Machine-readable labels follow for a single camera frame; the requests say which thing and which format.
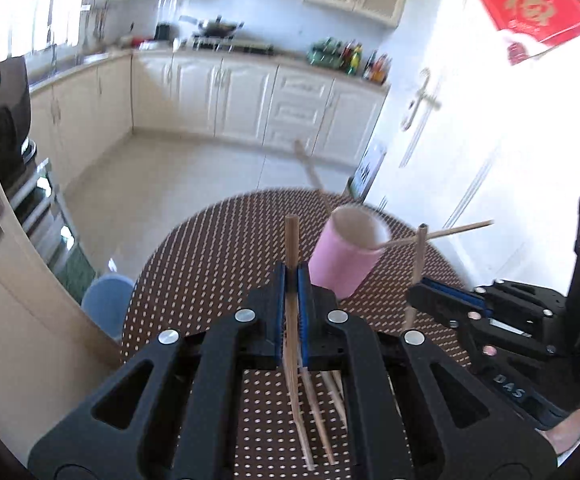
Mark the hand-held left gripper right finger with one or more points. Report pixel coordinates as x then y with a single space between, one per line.
304 320

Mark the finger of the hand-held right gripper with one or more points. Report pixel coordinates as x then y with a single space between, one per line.
437 307
457 291

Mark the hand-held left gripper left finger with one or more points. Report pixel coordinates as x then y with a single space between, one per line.
281 320

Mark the wooden chopstick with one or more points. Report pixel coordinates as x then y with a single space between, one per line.
445 231
419 265
291 245
322 420
337 402

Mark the pink cup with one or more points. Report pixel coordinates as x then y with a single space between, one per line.
342 255

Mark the person's right hand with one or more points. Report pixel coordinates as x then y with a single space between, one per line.
567 432

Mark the white printed box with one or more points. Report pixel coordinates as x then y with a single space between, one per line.
370 170

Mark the white door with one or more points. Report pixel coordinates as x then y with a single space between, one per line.
520 135

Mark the blue stool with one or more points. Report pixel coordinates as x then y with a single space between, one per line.
107 305

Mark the cream base cabinets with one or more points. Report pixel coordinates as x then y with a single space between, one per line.
240 100

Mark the group of condiment bottles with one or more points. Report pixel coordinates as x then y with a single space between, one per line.
367 62

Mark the beige refrigerator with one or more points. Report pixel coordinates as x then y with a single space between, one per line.
24 285

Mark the stainless steel oven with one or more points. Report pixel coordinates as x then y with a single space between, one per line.
37 205

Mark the gas stove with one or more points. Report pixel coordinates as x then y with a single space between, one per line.
232 46

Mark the red door poster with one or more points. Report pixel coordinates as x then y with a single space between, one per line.
535 5

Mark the black wok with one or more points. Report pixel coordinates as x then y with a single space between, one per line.
215 26

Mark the sink faucet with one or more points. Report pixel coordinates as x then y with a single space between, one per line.
53 60

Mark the black countertop appliance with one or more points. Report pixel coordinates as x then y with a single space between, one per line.
4 110

